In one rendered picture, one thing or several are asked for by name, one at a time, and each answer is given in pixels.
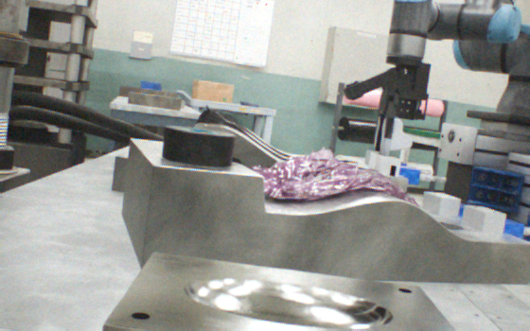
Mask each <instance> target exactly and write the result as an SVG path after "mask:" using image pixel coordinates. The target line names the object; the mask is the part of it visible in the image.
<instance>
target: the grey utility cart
mask: <svg viewBox="0 0 530 331"><path fill-rule="evenodd" d="M176 93H177V94H179V96H181V98H182V99H183V101H184V102H185V105H187V106H188V107H189V108H191V109H193V110H195V111H198V110H199V109H201V110H206V105H207V106H208V107H209V108H211V109H212V110H213V111H215V112H222V113H241V114H246V115H253V116H254V123H253V133H254V134H256V135H257V136H258V137H259V136H260V130H261V123H262V117H265V119H264V125H263V132H262V140H263V141H266V142H267V143H268V144H270V141H271V134H272V128H273V116H275V112H276V110H272V109H267V108H262V107H259V108H256V107H250V106H243V105H241V104H236V103H232V104H231V103H218V102H211V101H205V100H199V99H192V98H191V97H190V96H188V95H187V94H186V93H185V92H183V91H179V90H178V91H177V92H176Z"/></svg>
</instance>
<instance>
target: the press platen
mask: <svg viewBox="0 0 530 331"><path fill-rule="evenodd" d="M28 47H29V42H27V39H24V38H23V36H22V35H16V34H12V33H7V32H2V31H0V66H4V67H9V68H15V69H18V68H19V66H23V67H24V66H25V65H24V63H25V64H27V55H28Z"/></svg>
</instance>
